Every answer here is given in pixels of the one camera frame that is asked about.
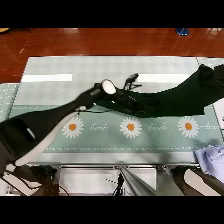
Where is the black garment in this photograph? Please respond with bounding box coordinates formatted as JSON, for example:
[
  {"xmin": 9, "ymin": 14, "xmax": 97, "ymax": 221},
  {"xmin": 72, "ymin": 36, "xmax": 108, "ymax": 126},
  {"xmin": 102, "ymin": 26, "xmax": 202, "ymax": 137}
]
[{"xmin": 95, "ymin": 63, "xmax": 224, "ymax": 119}]

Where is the light purple garment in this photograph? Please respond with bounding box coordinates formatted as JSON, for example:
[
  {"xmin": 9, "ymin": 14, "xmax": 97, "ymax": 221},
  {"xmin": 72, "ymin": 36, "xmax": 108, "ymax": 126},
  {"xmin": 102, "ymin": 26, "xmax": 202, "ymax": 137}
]
[{"xmin": 194, "ymin": 144, "xmax": 224, "ymax": 185}]

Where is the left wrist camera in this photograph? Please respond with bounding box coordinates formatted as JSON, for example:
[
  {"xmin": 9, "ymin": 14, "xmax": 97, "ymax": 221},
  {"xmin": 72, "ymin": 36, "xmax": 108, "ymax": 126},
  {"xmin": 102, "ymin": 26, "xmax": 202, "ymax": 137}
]
[{"xmin": 123, "ymin": 72, "xmax": 142, "ymax": 92}]

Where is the black cable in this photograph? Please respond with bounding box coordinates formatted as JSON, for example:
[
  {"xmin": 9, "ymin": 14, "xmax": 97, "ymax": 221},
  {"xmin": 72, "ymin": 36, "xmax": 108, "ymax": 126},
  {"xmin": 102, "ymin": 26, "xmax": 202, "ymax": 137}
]
[{"xmin": 111, "ymin": 172, "xmax": 126, "ymax": 197}]

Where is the silver frame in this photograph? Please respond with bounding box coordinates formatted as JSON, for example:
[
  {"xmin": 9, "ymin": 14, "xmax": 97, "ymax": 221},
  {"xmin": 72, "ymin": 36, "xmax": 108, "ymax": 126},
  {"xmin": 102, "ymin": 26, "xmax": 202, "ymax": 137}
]
[{"xmin": 29, "ymin": 161, "xmax": 202, "ymax": 197}]

